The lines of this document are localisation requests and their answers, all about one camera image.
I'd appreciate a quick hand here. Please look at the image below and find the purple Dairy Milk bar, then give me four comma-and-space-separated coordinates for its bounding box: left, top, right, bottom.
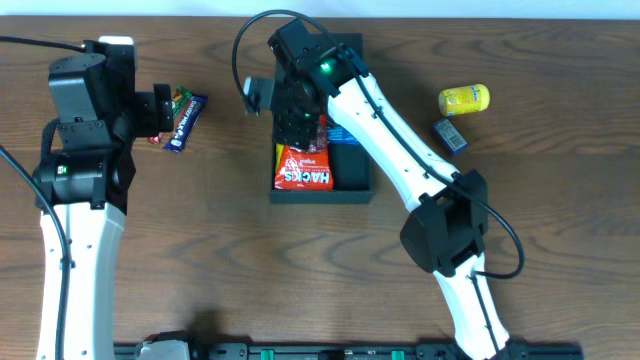
163, 95, 208, 153

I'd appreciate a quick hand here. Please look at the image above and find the blue Oreo cookie pack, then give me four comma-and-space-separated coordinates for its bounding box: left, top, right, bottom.
327, 126, 360, 145

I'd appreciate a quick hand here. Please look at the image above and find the red Hacks candy bag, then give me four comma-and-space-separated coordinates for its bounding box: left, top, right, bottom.
274, 115, 334, 191

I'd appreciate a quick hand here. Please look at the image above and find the dark green box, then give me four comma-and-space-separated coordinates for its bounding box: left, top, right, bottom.
269, 32, 375, 205

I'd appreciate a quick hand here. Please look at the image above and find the small blue box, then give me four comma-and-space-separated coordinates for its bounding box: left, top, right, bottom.
433, 118, 468, 155

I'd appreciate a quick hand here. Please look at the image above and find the yellow Hacks candy bag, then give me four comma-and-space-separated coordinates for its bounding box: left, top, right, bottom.
274, 144, 285, 171

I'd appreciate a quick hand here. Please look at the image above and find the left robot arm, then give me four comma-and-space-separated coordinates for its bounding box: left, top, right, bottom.
33, 35, 174, 359

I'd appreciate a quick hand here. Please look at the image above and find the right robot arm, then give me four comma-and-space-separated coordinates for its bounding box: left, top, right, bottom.
244, 14, 510, 359

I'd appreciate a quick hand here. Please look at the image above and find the yellow cylindrical candy container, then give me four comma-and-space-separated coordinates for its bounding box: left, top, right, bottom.
438, 84, 490, 116

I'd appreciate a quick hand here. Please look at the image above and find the red KitKat bar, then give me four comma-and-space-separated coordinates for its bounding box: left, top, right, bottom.
148, 85, 194, 146

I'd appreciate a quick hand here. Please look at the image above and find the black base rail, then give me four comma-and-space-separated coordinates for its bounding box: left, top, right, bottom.
113, 329, 585, 360

